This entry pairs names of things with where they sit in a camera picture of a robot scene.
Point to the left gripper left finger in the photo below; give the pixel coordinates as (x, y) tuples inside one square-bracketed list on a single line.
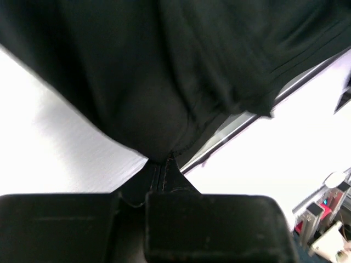
[(77, 227)]

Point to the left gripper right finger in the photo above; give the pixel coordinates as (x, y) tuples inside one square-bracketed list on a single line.
[(182, 225)]

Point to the black t-shirt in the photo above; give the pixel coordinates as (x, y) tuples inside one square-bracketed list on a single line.
[(160, 77)]

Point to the aluminium table rail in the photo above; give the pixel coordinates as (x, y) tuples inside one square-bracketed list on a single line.
[(236, 124)]

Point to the background clutter outside enclosure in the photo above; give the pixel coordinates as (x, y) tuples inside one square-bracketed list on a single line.
[(322, 224)]

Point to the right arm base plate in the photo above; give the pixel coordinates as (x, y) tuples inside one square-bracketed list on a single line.
[(343, 96)]

